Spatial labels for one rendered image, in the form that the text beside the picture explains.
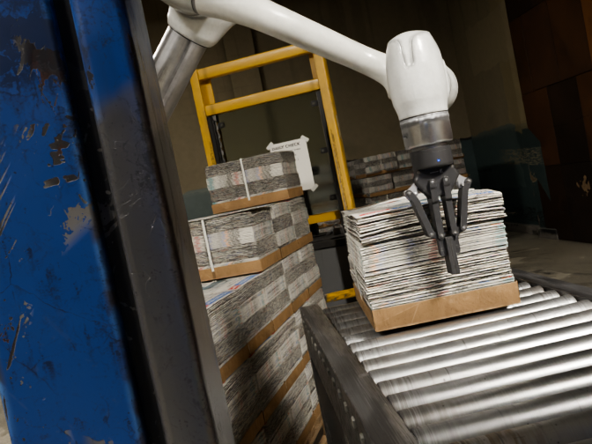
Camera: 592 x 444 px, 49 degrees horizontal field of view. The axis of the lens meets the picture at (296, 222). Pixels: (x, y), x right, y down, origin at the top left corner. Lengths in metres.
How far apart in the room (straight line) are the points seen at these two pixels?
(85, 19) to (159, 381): 0.14
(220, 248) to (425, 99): 1.38
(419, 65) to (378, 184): 6.18
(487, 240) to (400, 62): 0.38
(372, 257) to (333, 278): 2.38
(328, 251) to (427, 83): 2.50
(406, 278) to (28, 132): 1.06
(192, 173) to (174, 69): 7.36
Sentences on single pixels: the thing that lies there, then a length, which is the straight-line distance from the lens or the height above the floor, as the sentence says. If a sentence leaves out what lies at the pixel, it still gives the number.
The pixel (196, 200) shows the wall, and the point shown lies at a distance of 8.89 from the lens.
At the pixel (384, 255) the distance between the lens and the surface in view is 1.26.
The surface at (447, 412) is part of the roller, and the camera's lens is 0.88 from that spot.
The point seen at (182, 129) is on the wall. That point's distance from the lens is 8.96.
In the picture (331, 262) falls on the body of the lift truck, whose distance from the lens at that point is 3.61.
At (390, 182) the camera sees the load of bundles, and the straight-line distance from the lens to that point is 7.38.
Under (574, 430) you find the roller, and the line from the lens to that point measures 0.80.
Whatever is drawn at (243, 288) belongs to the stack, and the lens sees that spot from 2.17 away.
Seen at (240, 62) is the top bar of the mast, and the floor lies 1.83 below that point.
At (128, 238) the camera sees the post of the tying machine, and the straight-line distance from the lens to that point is 0.26.
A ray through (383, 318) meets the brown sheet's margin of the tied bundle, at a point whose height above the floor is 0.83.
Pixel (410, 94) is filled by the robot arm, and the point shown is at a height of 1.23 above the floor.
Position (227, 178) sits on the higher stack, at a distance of 3.00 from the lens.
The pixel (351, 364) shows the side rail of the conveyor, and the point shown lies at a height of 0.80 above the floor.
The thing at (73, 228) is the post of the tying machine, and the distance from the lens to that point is 0.26.
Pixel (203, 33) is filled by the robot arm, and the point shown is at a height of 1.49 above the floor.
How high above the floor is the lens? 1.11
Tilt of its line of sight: 3 degrees down
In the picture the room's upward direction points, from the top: 11 degrees counter-clockwise
